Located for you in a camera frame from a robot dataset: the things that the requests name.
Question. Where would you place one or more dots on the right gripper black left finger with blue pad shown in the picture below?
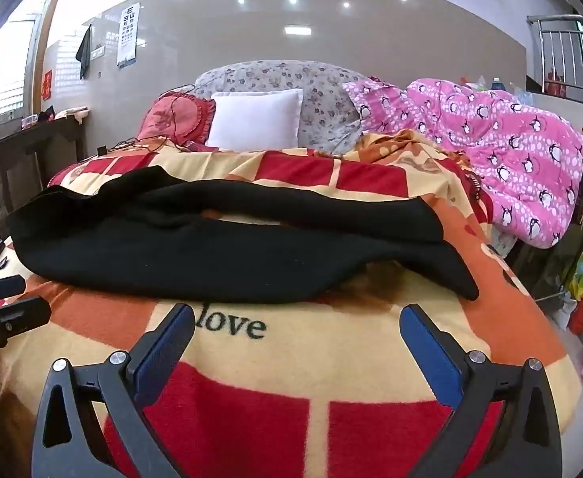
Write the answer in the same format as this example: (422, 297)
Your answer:
(68, 440)

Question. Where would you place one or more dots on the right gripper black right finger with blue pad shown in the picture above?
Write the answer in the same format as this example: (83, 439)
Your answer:
(526, 441)

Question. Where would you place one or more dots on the black knit pants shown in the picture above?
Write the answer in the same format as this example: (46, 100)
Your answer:
(150, 234)

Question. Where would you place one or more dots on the dark wooden desk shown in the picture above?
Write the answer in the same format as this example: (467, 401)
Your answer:
(34, 141)

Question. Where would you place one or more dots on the orange red love blanket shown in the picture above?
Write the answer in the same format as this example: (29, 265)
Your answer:
(324, 387)

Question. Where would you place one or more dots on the pink penguin quilt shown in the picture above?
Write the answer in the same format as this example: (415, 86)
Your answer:
(529, 160)

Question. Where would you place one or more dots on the red ruffled cushion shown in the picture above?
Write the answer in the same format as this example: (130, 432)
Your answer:
(180, 117)

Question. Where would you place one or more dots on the white square pillow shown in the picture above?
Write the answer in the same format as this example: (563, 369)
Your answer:
(256, 121)

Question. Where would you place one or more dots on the metal stair railing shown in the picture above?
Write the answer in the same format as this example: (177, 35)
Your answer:
(559, 39)

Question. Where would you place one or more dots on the dark cloth hanging on wall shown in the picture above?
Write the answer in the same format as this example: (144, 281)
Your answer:
(83, 54)

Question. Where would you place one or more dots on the eye chart wall poster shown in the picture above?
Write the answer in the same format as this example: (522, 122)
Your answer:
(128, 32)

